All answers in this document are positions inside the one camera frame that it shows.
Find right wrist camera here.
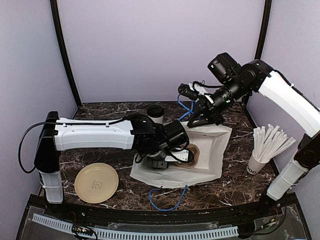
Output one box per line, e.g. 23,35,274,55
178,81,214,103

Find white perforated cable duct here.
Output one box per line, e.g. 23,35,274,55
32,213,239,240

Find black plastic cup lid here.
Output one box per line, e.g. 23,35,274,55
146,105,164,118

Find left black frame post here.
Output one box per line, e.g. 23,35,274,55
49,0,82,108

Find brown cardboard cup carrier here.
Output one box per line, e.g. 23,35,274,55
174,144,200,169

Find white paper cup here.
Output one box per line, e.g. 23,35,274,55
148,115,164,124

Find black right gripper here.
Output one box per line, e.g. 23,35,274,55
186,76,249,128

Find paper wrapped straws bundle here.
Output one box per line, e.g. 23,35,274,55
252,123,296,164

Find cream yellow plate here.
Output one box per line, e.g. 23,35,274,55
74,163,119,204

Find black frame post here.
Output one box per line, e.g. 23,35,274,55
49,0,82,108
254,0,272,60

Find white cup holding straws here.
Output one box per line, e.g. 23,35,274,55
246,151,267,175

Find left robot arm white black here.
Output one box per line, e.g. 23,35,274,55
25,111,194,218

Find black front table rail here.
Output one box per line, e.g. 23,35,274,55
27,194,284,225

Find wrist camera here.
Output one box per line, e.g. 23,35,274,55
178,81,214,103
164,149,193,163

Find right black frame post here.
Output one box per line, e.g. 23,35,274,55
254,0,272,60

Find blue checkered paper bag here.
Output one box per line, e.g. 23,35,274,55
129,93,232,212

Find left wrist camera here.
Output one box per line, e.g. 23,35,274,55
164,149,193,163

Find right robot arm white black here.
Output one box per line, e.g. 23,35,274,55
181,52,320,217

